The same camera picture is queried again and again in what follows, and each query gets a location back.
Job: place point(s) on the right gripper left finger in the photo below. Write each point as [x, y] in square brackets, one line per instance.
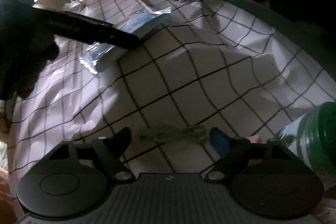
[107, 154]

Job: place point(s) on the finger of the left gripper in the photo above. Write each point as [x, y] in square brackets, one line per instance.
[74, 26]

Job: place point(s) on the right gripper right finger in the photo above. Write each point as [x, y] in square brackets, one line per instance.
[235, 155]

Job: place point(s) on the blue wet wipes pack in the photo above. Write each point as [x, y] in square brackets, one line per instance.
[132, 30]

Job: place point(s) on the white black grid tablecloth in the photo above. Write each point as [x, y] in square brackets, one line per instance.
[209, 63]

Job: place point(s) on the green lidded jar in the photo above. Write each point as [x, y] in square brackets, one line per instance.
[311, 137]

